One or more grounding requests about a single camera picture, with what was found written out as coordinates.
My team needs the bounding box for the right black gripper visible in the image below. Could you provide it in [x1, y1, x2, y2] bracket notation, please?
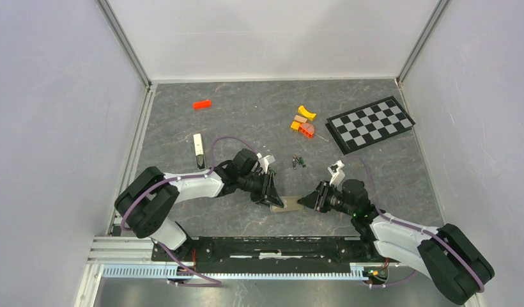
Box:
[296, 180, 355, 217]

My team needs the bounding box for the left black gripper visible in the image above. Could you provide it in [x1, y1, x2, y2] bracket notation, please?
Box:
[238, 171, 283, 210]

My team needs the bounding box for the beige remote control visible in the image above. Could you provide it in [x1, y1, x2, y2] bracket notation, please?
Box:
[270, 196, 305, 213]

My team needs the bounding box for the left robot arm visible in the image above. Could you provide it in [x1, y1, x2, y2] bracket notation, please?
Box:
[114, 148, 284, 261]

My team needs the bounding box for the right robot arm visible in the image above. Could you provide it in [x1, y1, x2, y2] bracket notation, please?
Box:
[298, 179, 495, 304]

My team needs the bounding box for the white and black stick remote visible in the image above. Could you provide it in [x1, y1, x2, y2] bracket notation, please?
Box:
[193, 133, 206, 169]

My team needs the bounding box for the orange semicircle block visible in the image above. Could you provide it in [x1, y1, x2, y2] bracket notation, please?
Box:
[298, 122, 316, 139]

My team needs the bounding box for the yellow small block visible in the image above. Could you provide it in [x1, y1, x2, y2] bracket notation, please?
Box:
[290, 121, 301, 131]

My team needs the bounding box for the black white checkerboard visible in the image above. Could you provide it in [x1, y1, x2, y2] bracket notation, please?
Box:
[325, 96, 415, 155]

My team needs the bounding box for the tan small block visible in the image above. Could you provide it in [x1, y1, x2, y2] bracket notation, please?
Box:
[294, 115, 308, 123]

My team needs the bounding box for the yellow curved block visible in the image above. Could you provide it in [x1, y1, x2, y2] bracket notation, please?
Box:
[298, 105, 317, 121]

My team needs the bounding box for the red rectangular block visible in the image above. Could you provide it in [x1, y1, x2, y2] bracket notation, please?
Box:
[192, 100, 212, 110]

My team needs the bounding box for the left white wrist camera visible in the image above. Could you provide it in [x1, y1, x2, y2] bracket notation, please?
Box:
[257, 153, 275, 173]

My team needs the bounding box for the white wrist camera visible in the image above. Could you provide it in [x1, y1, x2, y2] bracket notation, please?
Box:
[257, 153, 275, 173]
[328, 160, 345, 187]

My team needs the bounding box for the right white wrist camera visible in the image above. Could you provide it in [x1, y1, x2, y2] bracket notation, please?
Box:
[328, 160, 345, 187]

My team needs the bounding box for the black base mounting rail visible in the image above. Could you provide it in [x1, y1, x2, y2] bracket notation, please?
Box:
[173, 236, 390, 273]

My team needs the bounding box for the grey slotted cable duct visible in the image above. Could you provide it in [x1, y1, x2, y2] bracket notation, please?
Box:
[102, 264, 368, 281]

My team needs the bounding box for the right aluminium frame post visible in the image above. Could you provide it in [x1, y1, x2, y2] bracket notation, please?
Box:
[395, 0, 451, 87]

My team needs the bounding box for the aluminium frame post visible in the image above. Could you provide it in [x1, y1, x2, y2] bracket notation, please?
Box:
[96, 0, 152, 88]
[395, 0, 451, 87]

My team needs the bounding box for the left aluminium frame post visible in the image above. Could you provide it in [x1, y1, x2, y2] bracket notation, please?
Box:
[96, 0, 152, 88]

